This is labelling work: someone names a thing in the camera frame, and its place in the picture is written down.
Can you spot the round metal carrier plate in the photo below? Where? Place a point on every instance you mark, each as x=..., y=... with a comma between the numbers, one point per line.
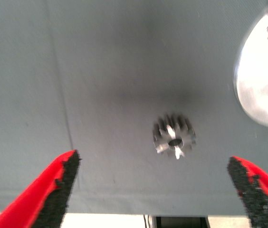
x=262, y=83

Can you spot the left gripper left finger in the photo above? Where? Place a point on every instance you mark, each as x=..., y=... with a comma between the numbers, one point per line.
x=41, y=194

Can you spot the dark grey table cloth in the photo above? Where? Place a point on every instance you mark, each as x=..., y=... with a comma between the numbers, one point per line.
x=77, y=71

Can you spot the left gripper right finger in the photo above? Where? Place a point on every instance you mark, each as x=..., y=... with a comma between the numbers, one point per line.
x=264, y=197

